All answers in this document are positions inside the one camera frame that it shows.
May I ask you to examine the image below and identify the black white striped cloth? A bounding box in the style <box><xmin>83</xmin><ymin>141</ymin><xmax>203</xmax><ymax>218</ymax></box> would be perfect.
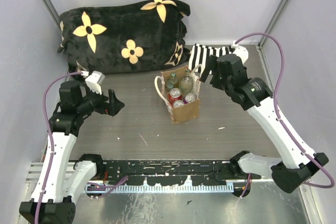
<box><xmin>188</xmin><ymin>44</ymin><xmax>236</xmax><ymax>70</ymax></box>

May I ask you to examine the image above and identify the black floral plush blanket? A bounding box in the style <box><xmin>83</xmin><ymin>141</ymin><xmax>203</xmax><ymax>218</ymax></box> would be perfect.
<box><xmin>58</xmin><ymin>0</ymin><xmax>191</xmax><ymax>74</ymax></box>

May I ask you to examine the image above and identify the aluminium front rail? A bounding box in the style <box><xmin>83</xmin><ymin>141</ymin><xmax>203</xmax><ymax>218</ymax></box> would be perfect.
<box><xmin>26</xmin><ymin>159</ymin><xmax>313</xmax><ymax>194</ymax></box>

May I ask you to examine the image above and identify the red cola can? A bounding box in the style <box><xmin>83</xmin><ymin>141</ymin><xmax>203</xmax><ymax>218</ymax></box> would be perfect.
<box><xmin>168</xmin><ymin>88</ymin><xmax>182</xmax><ymax>105</ymax></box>

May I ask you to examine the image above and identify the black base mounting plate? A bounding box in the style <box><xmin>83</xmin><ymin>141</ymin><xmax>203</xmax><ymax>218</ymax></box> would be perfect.
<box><xmin>93</xmin><ymin>159</ymin><xmax>248</xmax><ymax>186</ymax></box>

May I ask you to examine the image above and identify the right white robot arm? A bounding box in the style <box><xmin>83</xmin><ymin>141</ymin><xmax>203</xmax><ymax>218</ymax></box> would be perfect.
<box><xmin>200</xmin><ymin>54</ymin><xmax>329</xmax><ymax>193</ymax></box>

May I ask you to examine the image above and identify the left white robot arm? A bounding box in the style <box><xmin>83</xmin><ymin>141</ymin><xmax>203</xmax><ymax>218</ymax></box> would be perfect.
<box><xmin>19</xmin><ymin>81</ymin><xmax>125</xmax><ymax>223</ymax></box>

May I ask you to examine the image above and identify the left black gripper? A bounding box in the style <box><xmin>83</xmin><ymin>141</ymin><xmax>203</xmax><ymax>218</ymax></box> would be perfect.
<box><xmin>77</xmin><ymin>83</ymin><xmax>124</xmax><ymax>116</ymax></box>

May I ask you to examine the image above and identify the brown burlap canvas bag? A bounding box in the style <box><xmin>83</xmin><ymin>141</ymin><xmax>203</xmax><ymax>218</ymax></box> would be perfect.
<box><xmin>154</xmin><ymin>64</ymin><xmax>204</xmax><ymax>124</ymax></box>

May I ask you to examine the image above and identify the clear glass soda bottle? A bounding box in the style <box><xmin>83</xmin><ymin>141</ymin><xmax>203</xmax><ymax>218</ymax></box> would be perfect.
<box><xmin>166</xmin><ymin>72</ymin><xmax>179</xmax><ymax>91</ymax></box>
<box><xmin>179</xmin><ymin>69</ymin><xmax>193</xmax><ymax>96</ymax></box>

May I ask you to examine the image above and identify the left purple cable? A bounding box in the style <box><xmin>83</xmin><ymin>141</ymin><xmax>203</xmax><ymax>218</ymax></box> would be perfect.
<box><xmin>34</xmin><ymin>71</ymin><xmax>89</xmax><ymax>224</ymax></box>

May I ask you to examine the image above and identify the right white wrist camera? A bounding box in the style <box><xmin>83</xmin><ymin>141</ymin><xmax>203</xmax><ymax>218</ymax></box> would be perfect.
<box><xmin>230</xmin><ymin>40</ymin><xmax>249</xmax><ymax>64</ymax></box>

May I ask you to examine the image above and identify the purple Fanta can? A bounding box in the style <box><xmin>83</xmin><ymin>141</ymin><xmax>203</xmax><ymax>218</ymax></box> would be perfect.
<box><xmin>183</xmin><ymin>93</ymin><xmax>196</xmax><ymax>104</ymax></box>

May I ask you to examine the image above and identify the red Coca-Cola can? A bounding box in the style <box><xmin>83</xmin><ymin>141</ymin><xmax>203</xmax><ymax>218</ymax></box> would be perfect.
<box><xmin>173</xmin><ymin>100</ymin><xmax>185</xmax><ymax>108</ymax></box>

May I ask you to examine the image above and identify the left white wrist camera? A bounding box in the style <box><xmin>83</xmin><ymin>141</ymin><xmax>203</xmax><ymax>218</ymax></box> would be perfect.
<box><xmin>80</xmin><ymin>71</ymin><xmax>105</xmax><ymax>95</ymax></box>

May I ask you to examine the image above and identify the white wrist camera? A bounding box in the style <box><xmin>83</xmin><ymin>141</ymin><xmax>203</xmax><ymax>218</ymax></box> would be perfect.
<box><xmin>80</xmin><ymin>71</ymin><xmax>105</xmax><ymax>95</ymax></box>
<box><xmin>230</xmin><ymin>40</ymin><xmax>249</xmax><ymax>64</ymax></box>

